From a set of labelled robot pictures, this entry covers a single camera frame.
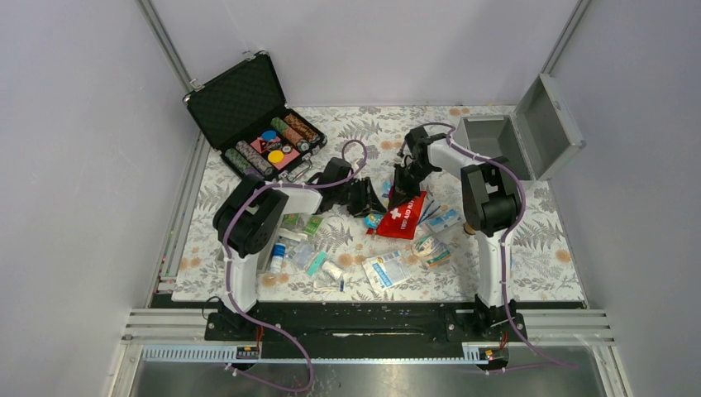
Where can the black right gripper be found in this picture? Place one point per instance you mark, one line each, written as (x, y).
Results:
(401, 191)

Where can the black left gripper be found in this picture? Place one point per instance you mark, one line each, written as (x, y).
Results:
(368, 201)

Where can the blue cotton swab packet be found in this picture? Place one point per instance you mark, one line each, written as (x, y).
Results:
(372, 222)

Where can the red first aid pouch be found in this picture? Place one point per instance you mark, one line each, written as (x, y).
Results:
(401, 222)

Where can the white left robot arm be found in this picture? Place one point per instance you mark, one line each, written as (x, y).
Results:
(249, 220)

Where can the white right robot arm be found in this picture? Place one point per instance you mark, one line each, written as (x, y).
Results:
(491, 196)

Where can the blue tweezers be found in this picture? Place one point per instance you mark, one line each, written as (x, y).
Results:
(430, 211)

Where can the green sachet lower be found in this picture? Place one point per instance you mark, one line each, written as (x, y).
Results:
(312, 224)

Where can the green sachet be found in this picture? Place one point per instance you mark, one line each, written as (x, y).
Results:
(292, 220)
(312, 224)

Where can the green sachet upper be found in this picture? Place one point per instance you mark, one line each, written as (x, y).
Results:
(292, 220)

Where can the white bandage roll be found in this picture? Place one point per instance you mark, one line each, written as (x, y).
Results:
(332, 269)

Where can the brown orange-capped bottle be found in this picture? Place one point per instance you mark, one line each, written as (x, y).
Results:
(469, 230)

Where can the blue white gauze packet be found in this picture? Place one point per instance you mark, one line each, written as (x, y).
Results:
(386, 271)

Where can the bandage roll packet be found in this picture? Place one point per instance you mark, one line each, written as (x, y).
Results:
(433, 253)

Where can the teal strip packet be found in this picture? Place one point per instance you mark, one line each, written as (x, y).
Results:
(316, 263)

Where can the clear syringe packet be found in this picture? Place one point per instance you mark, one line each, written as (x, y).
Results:
(329, 285)

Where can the white blue-label bottle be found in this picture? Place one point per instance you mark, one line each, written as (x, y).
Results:
(277, 258)

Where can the grey plastic tray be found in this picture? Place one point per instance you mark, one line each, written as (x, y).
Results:
(264, 258)

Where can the grey metal box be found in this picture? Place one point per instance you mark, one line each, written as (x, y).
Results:
(539, 136)

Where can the black poker chip case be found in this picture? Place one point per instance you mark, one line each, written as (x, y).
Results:
(244, 115)

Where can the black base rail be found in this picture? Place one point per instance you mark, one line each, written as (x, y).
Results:
(345, 331)

